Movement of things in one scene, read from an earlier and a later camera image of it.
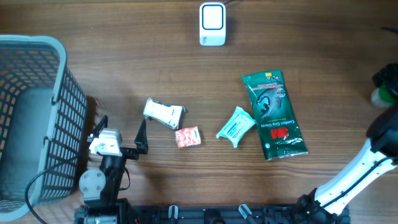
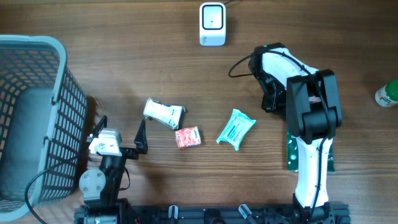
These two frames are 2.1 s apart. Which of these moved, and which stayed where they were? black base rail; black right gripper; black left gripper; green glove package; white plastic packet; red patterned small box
Moved: green glove package; black right gripper
Stayed: white plastic packet; black left gripper; red patterned small box; black base rail
